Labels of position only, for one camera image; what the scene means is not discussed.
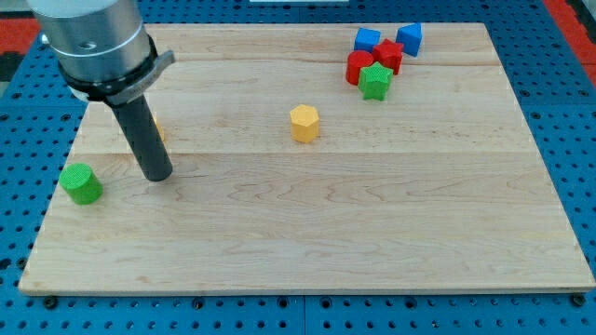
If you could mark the red cylinder block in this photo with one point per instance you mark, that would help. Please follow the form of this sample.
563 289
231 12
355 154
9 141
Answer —
357 60

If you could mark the blue triangular block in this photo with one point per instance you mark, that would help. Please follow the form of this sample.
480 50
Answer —
411 37

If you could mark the yellow hexagon block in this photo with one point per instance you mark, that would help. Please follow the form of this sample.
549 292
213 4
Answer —
304 123

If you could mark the red star block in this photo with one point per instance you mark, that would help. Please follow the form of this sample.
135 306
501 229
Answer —
389 54

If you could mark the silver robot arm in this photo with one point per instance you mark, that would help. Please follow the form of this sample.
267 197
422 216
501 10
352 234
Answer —
78 27

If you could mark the black flange clamp ring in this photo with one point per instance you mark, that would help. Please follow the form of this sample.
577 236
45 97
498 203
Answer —
117 76

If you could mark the yellow block behind rod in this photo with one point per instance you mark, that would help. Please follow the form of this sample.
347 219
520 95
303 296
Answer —
159 129

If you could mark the green star block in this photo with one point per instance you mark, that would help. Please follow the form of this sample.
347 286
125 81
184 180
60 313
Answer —
374 81

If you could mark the green cylinder block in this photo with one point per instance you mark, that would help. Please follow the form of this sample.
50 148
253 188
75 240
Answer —
81 184

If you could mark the wooden board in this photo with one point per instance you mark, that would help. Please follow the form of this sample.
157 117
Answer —
437 189

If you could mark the blue cube block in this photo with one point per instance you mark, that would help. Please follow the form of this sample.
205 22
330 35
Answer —
366 39

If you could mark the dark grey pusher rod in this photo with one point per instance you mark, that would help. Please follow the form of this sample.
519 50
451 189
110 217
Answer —
140 130

